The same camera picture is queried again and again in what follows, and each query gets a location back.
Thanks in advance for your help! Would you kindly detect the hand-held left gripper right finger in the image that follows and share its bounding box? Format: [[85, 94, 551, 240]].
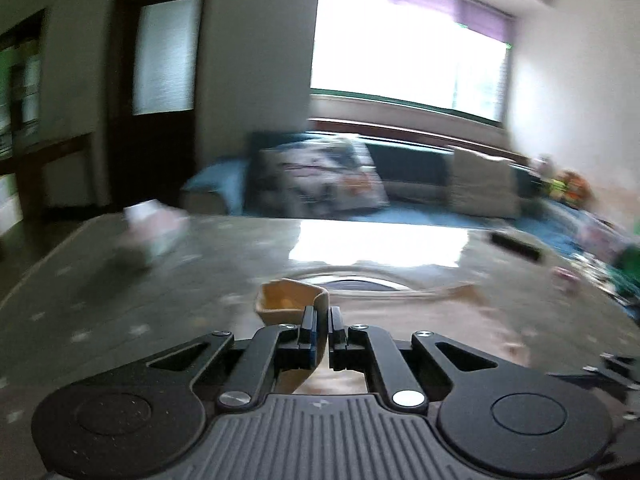
[[327, 306, 501, 407]]

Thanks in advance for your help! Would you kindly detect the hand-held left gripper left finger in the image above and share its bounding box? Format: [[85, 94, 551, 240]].
[[147, 306, 321, 408]]

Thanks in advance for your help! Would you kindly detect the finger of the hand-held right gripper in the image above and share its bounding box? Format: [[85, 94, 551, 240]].
[[584, 352, 640, 397]]

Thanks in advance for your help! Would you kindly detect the beige garment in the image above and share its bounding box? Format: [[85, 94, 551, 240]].
[[254, 277, 551, 397]]

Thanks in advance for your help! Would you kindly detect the round glass dish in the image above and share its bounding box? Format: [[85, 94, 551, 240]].
[[295, 267, 417, 294]]

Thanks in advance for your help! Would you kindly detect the black remote control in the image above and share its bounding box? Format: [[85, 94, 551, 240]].
[[491, 231, 544, 262]]

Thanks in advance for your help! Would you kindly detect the printed cushion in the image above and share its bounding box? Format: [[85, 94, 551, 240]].
[[255, 135, 391, 219]]

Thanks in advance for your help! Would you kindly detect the teal sofa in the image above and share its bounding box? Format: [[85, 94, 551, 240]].
[[180, 130, 640, 321]]

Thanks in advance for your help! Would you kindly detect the pile of colourful toys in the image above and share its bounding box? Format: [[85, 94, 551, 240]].
[[530, 156, 595, 209]]

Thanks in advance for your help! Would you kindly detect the white tissue box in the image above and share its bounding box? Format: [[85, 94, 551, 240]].
[[119, 200, 190, 267]]

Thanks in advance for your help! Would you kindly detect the beige cushion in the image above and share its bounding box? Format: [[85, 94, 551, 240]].
[[446, 146, 522, 219]]

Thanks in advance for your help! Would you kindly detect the dark door with frosted glass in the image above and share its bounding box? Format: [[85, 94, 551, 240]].
[[106, 0, 212, 207]]

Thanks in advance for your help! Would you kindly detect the bright window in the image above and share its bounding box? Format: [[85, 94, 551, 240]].
[[309, 0, 514, 124]]

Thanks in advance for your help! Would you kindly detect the dark wooden shelf unit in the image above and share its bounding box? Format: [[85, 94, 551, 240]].
[[0, 10, 97, 233]]

